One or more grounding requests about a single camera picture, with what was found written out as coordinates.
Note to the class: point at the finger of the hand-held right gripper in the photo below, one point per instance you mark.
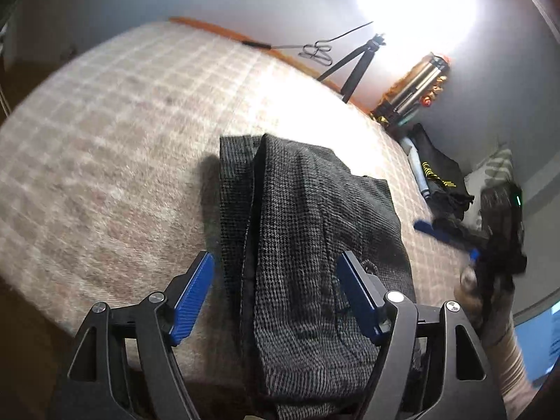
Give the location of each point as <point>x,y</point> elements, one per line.
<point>474,254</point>
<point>431,229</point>

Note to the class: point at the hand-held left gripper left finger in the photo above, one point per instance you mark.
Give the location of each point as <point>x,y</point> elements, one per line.
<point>192,291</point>

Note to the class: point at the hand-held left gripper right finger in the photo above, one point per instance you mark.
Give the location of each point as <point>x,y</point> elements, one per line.
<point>356,288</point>

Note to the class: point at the dark houndstooth pants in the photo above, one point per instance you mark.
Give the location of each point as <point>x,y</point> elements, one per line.
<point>302,236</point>

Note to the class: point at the person's right forearm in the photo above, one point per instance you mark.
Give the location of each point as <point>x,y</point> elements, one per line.
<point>507,350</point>

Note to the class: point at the black bag with yellow print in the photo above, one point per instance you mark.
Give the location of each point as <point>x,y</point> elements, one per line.
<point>439,170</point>

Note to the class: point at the white tube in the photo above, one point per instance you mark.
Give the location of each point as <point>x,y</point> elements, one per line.
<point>418,168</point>

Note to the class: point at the bundle of folded metal stands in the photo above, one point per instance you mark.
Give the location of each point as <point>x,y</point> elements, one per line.
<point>415,87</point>

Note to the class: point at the bed with checked blanket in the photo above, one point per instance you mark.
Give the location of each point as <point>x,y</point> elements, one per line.
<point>131,148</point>

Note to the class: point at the black tripod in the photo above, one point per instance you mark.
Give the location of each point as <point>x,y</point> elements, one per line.
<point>356,70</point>

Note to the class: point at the orange wooden bed frame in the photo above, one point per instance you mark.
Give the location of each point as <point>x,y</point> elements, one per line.
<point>306,68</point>

